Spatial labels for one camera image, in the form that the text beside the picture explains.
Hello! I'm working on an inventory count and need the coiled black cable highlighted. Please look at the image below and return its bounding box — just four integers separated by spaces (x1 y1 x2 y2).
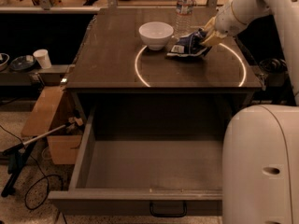
259 57 289 75

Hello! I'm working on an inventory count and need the grey drawer cabinet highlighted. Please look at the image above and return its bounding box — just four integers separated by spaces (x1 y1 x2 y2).
66 8 261 123

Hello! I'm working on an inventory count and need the grey bowl at edge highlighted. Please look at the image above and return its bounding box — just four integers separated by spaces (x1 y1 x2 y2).
0 53 9 72

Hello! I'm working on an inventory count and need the white paper cup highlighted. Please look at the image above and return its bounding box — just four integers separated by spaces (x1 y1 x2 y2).
33 49 51 69

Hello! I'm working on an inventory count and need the black tripod stand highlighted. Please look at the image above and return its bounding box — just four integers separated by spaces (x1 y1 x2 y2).
1 122 71 197

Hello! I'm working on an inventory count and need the blue chip bag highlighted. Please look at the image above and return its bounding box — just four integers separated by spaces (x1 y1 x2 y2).
167 28 211 58

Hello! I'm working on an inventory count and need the clear plastic water bottle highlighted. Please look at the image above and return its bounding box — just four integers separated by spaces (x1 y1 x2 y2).
174 0 196 39

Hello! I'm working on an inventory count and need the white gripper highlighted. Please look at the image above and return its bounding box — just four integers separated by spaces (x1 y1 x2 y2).
201 1 248 47

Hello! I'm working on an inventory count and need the open grey top drawer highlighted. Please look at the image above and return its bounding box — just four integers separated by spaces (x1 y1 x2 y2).
50 98 235 216

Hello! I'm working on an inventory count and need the black drawer handle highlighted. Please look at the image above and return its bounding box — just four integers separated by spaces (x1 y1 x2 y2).
149 202 188 218

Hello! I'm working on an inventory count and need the low grey side shelf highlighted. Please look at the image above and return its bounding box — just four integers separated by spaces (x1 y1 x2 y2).
0 65 69 86

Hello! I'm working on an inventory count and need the dark bowl on shelf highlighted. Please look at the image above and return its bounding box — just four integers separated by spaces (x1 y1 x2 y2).
9 55 36 72

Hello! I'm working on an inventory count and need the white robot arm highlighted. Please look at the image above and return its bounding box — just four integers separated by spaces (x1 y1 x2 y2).
203 0 299 224

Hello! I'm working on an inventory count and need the white ceramic bowl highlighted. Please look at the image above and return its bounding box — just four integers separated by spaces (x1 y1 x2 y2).
138 21 174 50

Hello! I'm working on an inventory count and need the cardboard box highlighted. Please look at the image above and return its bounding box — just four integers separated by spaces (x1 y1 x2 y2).
21 86 82 164

